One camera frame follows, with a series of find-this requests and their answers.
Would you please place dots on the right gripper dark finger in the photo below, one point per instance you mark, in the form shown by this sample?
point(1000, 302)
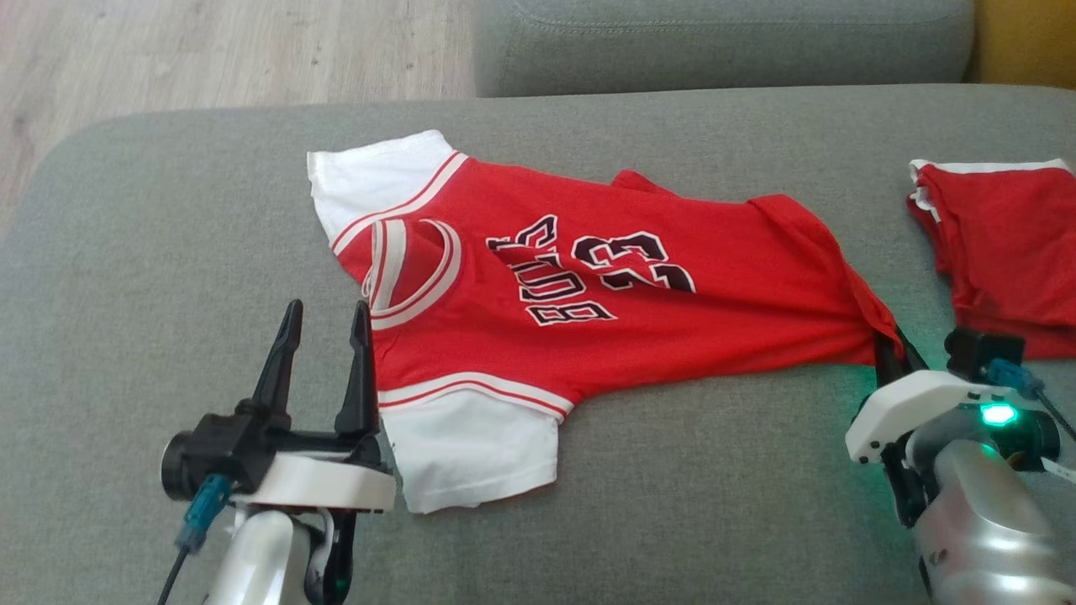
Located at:
point(910, 353)
point(887, 365)

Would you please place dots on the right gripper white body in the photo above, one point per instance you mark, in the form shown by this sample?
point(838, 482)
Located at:
point(916, 403)

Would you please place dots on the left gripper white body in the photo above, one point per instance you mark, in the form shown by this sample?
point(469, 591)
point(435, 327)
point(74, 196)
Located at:
point(319, 483)

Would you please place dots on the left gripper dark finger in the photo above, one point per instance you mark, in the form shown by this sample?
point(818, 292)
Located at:
point(361, 386)
point(277, 370)

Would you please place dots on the red Bulls basketball shorts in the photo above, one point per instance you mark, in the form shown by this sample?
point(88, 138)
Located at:
point(1009, 252)

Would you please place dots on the red Bulls basketball jersey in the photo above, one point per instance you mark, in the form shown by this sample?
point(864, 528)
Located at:
point(740, 319)

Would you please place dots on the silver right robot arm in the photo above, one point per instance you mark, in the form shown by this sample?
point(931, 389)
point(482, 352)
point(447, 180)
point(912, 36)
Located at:
point(983, 521)

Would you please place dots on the grey fabric sofa seat cushion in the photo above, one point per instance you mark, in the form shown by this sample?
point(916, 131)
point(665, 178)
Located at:
point(672, 504)

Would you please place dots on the yellow sofa back cushion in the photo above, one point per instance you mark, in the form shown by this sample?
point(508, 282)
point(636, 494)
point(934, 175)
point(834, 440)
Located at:
point(1025, 38)

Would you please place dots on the grey fabric sofa side cushion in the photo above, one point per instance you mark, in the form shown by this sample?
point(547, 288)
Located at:
point(723, 42)

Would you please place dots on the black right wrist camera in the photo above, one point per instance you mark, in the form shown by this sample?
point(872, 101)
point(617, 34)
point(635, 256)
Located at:
point(979, 349)

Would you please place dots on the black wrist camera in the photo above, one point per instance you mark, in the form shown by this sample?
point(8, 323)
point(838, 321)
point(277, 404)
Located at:
point(218, 445)
point(979, 349)

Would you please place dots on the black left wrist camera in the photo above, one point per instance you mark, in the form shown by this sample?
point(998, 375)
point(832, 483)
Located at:
point(218, 445)

